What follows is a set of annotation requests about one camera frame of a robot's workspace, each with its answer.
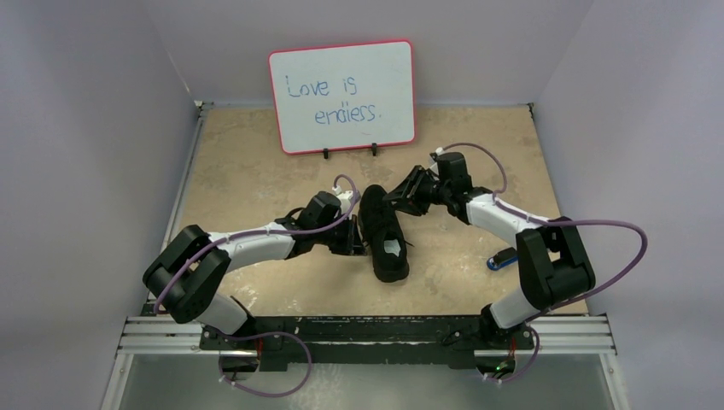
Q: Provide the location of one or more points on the black shoe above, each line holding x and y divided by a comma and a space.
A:
380, 229

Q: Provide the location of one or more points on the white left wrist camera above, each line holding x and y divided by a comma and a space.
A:
346, 196

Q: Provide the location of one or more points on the blue black marker eraser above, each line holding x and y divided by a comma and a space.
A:
502, 259

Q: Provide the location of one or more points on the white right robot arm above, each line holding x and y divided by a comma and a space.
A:
553, 266

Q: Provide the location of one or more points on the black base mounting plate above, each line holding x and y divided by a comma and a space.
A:
456, 341

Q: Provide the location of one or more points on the red framed whiteboard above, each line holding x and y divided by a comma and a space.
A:
347, 96

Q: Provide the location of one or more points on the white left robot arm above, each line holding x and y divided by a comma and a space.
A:
186, 276

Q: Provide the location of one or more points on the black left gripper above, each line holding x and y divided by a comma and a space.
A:
352, 244

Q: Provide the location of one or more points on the aluminium extrusion rail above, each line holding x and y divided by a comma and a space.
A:
558, 335

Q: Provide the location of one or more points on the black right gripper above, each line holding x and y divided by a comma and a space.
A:
422, 188

